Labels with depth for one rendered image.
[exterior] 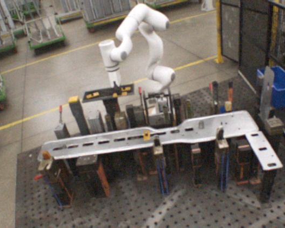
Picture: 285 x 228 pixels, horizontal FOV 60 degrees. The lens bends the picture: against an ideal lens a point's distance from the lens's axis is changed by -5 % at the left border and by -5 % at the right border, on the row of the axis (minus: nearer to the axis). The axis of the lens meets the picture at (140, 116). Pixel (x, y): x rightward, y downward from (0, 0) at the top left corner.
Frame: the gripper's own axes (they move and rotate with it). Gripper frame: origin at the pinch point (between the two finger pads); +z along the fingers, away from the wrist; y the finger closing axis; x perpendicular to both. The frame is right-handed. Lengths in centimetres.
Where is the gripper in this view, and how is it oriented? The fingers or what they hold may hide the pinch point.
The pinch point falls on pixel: (119, 91)
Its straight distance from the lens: 158.8
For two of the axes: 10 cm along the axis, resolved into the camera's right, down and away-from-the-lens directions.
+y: -0.6, 5.8, -8.1
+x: 9.8, -1.2, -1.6
